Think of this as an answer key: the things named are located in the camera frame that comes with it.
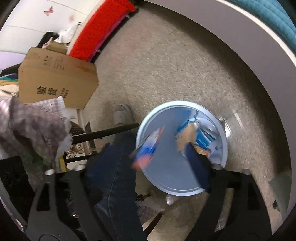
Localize beige paper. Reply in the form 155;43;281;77
177;123;197;151

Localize blue white paper package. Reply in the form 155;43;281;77
176;117;219;158

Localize blue cartoon tissue pack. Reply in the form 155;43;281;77
129;126;165;171

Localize light blue trash bin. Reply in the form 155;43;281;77
136;100;228;197

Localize pink checkered tablecloth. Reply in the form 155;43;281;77
0;95;73;167

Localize person leg in jeans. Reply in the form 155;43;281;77
86;131;147;240

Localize hanging clothes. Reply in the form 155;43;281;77
0;64;20;100

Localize large cardboard box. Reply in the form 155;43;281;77
18;47;99;109

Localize grey slipper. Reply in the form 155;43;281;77
113;104;134;126

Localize white plastic bag on bench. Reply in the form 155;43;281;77
55;22;81;44

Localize red bench with white top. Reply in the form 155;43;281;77
66;0;136;62

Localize teal bed mattress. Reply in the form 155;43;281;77
229;0;295;53

